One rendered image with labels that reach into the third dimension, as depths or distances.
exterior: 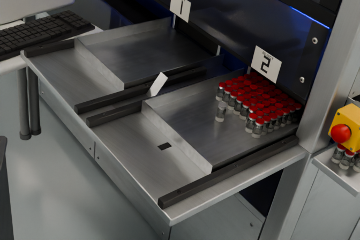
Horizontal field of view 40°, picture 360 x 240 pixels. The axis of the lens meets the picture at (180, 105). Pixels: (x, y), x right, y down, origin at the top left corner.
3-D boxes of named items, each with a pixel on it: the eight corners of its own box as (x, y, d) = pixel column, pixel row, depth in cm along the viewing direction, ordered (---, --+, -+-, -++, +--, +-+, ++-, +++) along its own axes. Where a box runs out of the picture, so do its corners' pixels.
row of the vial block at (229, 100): (219, 95, 129) (223, 81, 126) (268, 134, 118) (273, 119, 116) (214, 97, 128) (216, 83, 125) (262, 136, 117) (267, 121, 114)
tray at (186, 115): (241, 77, 138) (243, 67, 136) (312, 129, 123) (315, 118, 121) (141, 112, 119) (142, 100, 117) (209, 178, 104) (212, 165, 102)
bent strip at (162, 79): (159, 90, 128) (161, 71, 124) (165, 96, 126) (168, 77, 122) (111, 105, 120) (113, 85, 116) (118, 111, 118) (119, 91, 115)
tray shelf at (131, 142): (159, 24, 162) (160, 19, 161) (324, 147, 121) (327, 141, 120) (20, 56, 136) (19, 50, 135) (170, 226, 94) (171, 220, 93)
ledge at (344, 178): (346, 143, 123) (348, 138, 122) (390, 175, 115) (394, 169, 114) (310, 162, 115) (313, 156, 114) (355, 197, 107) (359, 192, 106)
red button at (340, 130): (336, 132, 107) (342, 117, 104) (351, 142, 104) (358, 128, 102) (325, 137, 105) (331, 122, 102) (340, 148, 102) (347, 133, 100)
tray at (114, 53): (169, 25, 158) (170, 16, 156) (222, 64, 143) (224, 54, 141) (74, 47, 139) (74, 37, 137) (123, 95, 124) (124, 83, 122)
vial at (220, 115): (219, 115, 122) (223, 102, 119) (225, 120, 120) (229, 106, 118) (212, 118, 121) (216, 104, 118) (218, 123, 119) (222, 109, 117)
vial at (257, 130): (255, 132, 118) (260, 117, 116) (262, 136, 117) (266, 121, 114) (249, 134, 117) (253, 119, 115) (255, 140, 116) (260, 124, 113)
